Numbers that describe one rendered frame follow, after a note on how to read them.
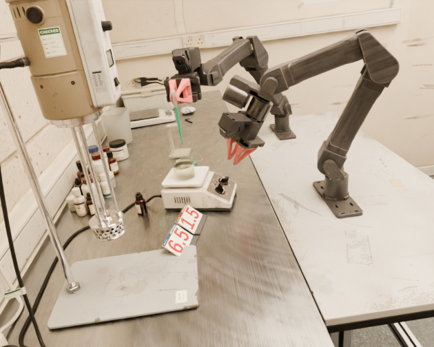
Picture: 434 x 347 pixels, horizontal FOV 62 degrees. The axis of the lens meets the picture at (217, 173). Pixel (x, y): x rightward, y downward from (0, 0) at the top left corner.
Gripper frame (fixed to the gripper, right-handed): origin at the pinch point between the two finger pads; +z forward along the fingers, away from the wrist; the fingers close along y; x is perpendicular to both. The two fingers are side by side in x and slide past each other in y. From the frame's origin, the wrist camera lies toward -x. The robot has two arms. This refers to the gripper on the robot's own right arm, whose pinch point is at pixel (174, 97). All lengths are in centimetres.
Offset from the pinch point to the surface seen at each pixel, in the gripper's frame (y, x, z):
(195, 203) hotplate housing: 2.8, 29.2, 5.6
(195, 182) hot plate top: 3.3, 23.3, 3.7
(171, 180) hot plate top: -4.4, 23.3, 2.2
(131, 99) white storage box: -60, 24, -99
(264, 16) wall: 13, -8, -160
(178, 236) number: 2.0, 29.2, 21.0
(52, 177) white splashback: -42.9, 21.4, 2.5
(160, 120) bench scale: -37, 31, -80
